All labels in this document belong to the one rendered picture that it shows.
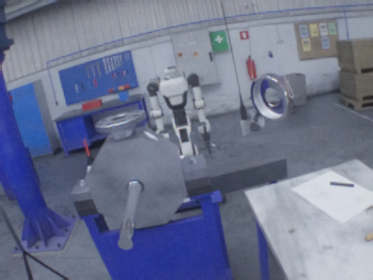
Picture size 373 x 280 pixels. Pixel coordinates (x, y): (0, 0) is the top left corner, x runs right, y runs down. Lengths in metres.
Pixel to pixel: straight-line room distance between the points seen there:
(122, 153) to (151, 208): 0.32
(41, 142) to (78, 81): 1.65
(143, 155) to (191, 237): 0.55
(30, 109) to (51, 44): 1.57
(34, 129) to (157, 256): 5.71
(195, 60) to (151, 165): 4.98
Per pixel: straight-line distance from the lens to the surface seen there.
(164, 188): 1.48
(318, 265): 1.16
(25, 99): 7.02
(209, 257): 1.78
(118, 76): 6.66
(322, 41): 7.43
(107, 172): 1.47
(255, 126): 2.46
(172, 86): 2.99
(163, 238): 1.67
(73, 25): 7.03
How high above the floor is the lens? 1.69
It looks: 18 degrees down
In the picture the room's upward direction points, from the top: 12 degrees counter-clockwise
